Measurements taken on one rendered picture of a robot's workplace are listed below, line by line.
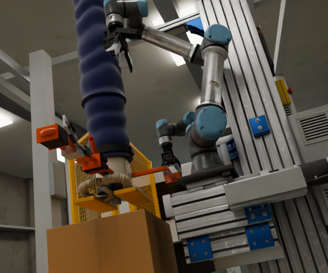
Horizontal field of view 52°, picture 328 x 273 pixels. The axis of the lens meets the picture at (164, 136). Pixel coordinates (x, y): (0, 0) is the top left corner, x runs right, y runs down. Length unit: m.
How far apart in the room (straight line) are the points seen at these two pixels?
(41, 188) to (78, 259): 1.81
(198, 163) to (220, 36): 0.55
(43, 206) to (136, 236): 1.86
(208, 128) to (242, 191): 0.26
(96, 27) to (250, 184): 1.25
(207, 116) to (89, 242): 0.65
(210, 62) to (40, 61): 2.47
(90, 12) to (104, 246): 1.30
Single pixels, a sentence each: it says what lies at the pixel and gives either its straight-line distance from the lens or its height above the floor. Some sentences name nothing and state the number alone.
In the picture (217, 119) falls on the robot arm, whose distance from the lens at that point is 1.29.
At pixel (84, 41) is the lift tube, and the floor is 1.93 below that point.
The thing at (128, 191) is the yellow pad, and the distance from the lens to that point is 1.48.
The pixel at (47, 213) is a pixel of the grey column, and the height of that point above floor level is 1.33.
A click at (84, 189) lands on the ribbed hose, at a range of 1.54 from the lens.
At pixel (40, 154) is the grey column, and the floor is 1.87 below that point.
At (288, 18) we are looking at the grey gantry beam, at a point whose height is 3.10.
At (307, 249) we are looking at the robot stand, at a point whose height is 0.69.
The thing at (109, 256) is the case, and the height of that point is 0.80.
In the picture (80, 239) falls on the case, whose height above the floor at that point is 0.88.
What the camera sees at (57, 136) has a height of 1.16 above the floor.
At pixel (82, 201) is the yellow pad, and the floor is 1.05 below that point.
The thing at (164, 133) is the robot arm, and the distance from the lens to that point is 1.96.
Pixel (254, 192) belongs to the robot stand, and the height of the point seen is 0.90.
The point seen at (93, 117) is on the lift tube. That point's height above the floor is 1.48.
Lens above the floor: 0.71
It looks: 22 degrees up
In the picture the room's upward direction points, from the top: 11 degrees counter-clockwise
